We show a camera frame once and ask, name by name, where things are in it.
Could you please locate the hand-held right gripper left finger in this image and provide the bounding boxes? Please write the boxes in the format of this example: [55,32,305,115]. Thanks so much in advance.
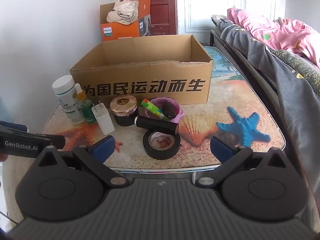
[37,135,128,188]

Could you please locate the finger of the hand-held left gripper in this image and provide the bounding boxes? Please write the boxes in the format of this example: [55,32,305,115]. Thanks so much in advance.
[0,121,50,137]

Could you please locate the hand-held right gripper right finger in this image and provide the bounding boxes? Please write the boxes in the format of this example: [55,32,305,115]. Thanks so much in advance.
[195,136,288,188]

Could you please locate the white charger plug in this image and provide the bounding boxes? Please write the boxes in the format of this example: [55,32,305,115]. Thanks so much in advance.
[91,101,115,135]

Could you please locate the black jar with gold lid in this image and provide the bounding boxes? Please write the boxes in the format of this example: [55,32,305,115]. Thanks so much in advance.
[110,94,138,127]

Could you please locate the pink plastic lid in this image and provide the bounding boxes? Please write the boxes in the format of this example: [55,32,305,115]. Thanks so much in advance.
[149,97,185,130]

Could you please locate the black tape roll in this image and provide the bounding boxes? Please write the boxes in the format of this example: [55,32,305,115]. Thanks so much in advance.
[143,129,181,160]

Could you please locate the white pill bottle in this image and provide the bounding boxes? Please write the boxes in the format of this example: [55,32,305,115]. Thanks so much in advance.
[52,75,87,126]

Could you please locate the black cylinder tube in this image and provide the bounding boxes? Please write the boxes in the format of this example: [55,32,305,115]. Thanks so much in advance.
[134,116,179,135]

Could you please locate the colourful green lighter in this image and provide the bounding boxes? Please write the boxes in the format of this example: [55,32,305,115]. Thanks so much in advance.
[141,99,170,120]

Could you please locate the large brown cardboard box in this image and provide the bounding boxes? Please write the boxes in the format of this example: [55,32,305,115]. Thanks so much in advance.
[69,34,213,105]

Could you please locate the grey printed blanket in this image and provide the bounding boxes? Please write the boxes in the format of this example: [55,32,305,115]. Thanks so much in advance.
[211,15,320,220]

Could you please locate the green leaf print cloth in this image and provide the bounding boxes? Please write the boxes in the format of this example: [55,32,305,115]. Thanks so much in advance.
[269,47,320,88]

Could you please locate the orange appliance carton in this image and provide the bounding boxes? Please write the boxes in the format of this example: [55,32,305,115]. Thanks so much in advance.
[100,0,152,42]

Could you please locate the pink printed blanket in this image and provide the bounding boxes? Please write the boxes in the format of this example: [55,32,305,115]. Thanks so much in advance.
[227,7,320,68]

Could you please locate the white panel door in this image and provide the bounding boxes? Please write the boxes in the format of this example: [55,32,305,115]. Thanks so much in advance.
[176,0,278,43]

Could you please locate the beige cloth bundle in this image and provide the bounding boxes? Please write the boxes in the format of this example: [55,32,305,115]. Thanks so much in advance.
[106,0,139,25]

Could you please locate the red wooden door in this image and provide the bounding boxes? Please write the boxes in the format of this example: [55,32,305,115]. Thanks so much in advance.
[117,0,178,36]

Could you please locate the black metal bed frame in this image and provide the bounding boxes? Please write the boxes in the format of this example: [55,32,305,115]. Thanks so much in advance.
[209,29,283,120]

